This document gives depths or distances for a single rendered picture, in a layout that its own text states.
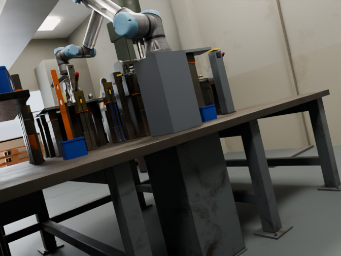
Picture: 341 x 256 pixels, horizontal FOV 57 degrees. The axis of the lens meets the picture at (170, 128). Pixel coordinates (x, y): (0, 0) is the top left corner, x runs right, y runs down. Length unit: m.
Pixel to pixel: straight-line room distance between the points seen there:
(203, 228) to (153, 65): 0.82
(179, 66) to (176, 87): 0.11
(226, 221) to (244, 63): 3.08
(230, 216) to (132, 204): 0.62
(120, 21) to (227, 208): 1.07
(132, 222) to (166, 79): 0.69
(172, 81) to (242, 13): 3.02
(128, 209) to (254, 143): 0.84
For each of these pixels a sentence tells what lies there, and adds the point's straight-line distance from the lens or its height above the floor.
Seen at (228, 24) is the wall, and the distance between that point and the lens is 4.63.
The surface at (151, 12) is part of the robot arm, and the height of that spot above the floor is 1.31.
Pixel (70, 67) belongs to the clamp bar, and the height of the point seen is 1.20.
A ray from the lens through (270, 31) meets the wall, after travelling 4.23.
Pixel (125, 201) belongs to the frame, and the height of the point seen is 0.51.
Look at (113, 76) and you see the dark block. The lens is 1.93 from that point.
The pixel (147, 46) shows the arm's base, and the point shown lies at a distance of 1.65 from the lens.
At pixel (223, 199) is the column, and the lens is 1.66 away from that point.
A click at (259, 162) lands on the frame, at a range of 1.80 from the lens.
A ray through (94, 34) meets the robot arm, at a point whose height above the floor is 1.39.
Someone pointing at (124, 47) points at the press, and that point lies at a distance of 4.74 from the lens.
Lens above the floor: 0.80
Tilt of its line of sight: 3 degrees down
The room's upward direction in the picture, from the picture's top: 14 degrees counter-clockwise
